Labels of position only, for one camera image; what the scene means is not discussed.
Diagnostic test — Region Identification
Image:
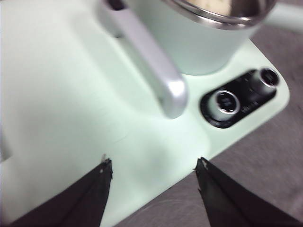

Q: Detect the black control panel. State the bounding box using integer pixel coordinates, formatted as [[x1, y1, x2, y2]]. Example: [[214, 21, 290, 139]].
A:
[[199, 68, 281, 129]]

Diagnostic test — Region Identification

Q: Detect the silver control knob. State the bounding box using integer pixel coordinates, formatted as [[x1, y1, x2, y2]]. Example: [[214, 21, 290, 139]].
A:
[[258, 68, 280, 88], [211, 89, 241, 114]]

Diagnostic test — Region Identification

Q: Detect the mint green griddle cover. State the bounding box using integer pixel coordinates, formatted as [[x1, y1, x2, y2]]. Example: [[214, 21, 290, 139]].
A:
[[0, 0, 166, 227]]

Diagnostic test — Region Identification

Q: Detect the silver griddle cover handle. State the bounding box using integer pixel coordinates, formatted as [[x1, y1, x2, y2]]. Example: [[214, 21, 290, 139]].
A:
[[96, 0, 189, 120]]

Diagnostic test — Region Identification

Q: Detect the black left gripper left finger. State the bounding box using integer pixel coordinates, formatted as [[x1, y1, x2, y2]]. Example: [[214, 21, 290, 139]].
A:
[[9, 157, 114, 227]]

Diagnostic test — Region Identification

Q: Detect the mint green handled pot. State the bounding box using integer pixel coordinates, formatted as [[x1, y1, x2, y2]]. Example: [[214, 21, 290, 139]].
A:
[[126, 0, 303, 77]]

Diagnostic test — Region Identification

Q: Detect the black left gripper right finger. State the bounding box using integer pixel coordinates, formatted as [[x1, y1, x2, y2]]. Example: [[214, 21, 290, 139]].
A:
[[194, 157, 303, 227]]

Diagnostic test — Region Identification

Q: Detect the mint green breakfast machine base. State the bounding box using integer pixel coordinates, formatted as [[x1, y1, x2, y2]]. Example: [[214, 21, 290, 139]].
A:
[[0, 0, 291, 227]]

